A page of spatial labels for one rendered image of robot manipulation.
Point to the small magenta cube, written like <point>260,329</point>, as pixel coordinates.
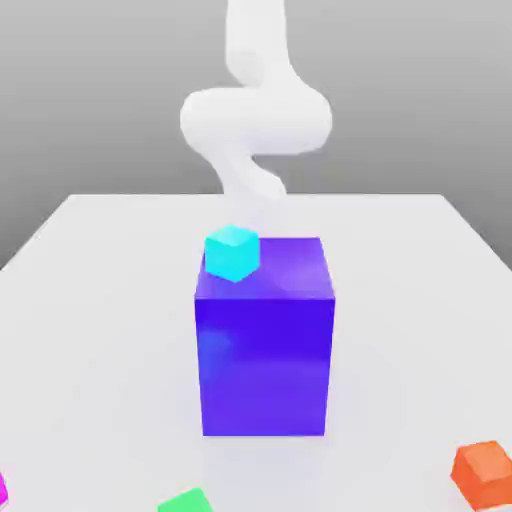
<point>2,490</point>

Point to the small green cube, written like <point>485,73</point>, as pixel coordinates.
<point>186,502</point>

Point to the large purple box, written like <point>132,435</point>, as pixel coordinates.
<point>264,360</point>

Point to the small orange cube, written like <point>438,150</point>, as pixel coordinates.
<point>484,476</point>

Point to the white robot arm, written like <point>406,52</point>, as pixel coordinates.
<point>256,116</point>

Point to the small cyan cube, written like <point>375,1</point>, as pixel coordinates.
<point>232,254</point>

